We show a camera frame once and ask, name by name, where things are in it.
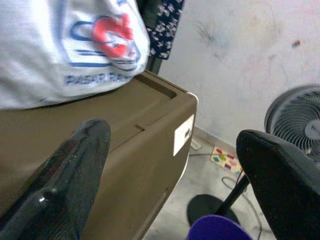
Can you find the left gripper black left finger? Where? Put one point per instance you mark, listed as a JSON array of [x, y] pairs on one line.
[[62, 187]]

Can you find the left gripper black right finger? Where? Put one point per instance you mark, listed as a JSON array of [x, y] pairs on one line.
[[287, 190]]

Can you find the grey standing fan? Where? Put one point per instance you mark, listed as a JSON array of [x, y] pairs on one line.
[[290, 120]]

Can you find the brown plastic cabinet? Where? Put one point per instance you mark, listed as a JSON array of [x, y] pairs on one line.
[[137, 175]]

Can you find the purple round object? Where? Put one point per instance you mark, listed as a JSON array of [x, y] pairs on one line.
[[217, 230]]

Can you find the white power socket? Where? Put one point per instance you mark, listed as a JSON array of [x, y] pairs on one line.
[[196, 145]]

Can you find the white cabinet label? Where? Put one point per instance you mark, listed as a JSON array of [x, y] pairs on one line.
[[181, 140]]

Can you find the white sack with red logo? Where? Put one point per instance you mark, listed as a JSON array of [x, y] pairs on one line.
[[37, 62]]

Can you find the dark floral cloth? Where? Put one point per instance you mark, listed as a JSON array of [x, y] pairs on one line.
[[165, 30]]

